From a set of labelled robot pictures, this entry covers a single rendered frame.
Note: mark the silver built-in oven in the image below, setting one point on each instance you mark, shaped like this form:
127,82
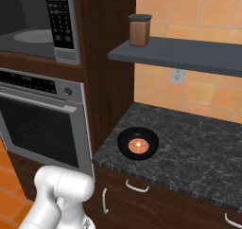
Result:
44,119

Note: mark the dark wood cupboard door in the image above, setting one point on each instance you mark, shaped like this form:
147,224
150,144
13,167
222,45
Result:
132,210

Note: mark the dark grey wall shelf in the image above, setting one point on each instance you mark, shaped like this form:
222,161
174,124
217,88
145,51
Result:
176,54

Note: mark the brown jar with black lid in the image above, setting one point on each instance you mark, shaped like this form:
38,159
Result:
139,31

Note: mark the dark wood drawer front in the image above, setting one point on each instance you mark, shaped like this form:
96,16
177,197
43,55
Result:
220,215
151,188

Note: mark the white wall socket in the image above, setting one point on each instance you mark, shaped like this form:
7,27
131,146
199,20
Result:
177,76

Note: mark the round orange waffle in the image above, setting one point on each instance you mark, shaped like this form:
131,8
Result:
138,145

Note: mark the dark wood tall cabinet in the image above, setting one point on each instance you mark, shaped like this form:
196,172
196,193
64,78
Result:
107,75

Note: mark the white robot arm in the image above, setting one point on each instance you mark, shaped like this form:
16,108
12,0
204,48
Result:
60,191

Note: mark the black bowl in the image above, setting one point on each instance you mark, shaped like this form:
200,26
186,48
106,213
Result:
126,141

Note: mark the silver microwave oven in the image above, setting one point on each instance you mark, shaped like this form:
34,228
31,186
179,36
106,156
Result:
60,24

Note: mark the white microwave turntable plate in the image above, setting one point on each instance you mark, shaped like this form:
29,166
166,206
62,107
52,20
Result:
34,36

